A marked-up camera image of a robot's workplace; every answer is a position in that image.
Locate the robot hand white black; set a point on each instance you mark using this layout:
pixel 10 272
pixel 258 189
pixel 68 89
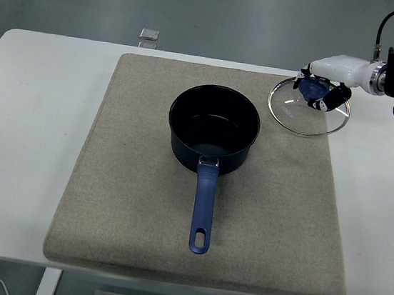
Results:
pixel 339 69

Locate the glass pot lid blue knob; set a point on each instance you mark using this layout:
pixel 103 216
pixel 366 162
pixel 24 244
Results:
pixel 294 120

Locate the silver floor socket plate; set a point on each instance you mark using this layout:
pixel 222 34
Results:
pixel 149 33
pixel 147 45

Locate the beige fabric mat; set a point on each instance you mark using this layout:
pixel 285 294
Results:
pixel 135 183

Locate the white table leg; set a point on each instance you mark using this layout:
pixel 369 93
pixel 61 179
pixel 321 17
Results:
pixel 48 284

